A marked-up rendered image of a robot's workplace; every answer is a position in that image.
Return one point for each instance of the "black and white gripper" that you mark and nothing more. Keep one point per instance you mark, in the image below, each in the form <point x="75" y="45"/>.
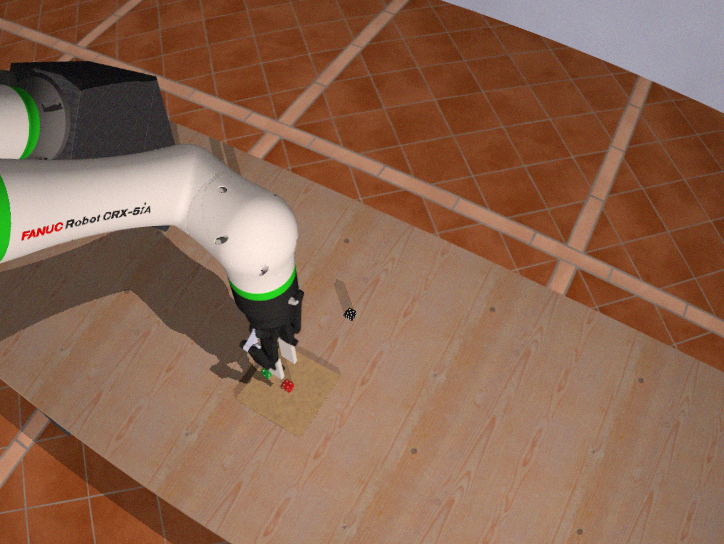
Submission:
<point x="267" y="331"/>

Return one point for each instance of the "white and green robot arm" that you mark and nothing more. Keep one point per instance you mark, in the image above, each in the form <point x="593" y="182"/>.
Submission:
<point x="249" y="230"/>

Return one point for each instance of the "tan flat mat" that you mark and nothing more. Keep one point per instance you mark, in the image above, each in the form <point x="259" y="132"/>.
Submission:
<point x="294" y="411"/>

